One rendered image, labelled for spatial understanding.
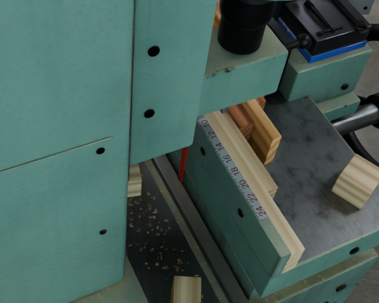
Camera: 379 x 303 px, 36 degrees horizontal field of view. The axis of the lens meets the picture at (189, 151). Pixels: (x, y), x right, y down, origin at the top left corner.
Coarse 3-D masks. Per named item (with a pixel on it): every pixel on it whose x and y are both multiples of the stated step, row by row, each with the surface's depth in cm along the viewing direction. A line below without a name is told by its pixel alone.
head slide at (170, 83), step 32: (160, 0) 47; (192, 0) 49; (160, 32) 50; (192, 32) 52; (160, 64) 53; (192, 64) 55; (160, 96) 57; (192, 96) 59; (160, 128) 61; (192, 128) 64
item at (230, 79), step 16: (272, 32) 69; (272, 48) 68; (208, 64) 65; (224, 64) 65; (240, 64) 66; (256, 64) 66; (272, 64) 68; (208, 80) 65; (224, 80) 66; (240, 80) 67; (256, 80) 69; (272, 80) 70; (208, 96) 67; (224, 96) 68; (240, 96) 70; (256, 96) 72; (208, 112) 70
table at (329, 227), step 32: (352, 96) 92; (288, 128) 83; (320, 128) 84; (192, 160) 80; (288, 160) 80; (320, 160) 80; (288, 192) 76; (320, 192) 77; (224, 224) 77; (320, 224) 74; (352, 224) 74; (256, 256) 71; (320, 256) 71; (352, 256) 78; (256, 288) 74
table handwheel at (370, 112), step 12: (372, 24) 96; (372, 36) 95; (360, 96) 105; (372, 96) 99; (360, 108) 97; (372, 108) 97; (336, 120) 95; (348, 120) 95; (360, 120) 96; (372, 120) 97; (348, 132) 96; (348, 144) 110; (360, 144) 110
